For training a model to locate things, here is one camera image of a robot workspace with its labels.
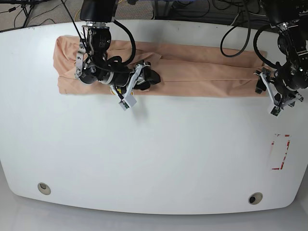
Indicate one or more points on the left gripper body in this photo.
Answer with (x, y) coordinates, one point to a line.
(280, 95)

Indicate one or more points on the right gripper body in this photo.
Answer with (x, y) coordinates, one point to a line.
(120, 76)

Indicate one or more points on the peach orange t-shirt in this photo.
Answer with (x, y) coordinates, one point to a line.
(185, 70)

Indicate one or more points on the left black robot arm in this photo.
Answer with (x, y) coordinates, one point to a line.
(284, 15)

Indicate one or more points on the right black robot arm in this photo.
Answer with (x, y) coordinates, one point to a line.
(92, 61)

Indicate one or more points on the red tape rectangle marking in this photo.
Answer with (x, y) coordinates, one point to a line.
(279, 150)

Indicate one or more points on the black tripod stand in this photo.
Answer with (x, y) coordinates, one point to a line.
(26, 7)

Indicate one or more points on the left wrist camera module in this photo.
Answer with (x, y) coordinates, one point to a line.
(274, 110)

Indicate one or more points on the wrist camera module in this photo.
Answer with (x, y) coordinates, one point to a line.
(128, 102)
(274, 110)

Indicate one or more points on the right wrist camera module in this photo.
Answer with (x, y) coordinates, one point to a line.
(128, 102)

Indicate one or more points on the right table cable grommet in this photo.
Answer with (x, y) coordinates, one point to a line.
(255, 198)

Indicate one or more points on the table cable grommet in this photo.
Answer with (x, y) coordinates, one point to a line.
(44, 188)
(255, 198)

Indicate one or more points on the left table cable grommet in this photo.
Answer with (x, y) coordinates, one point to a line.
(44, 188)

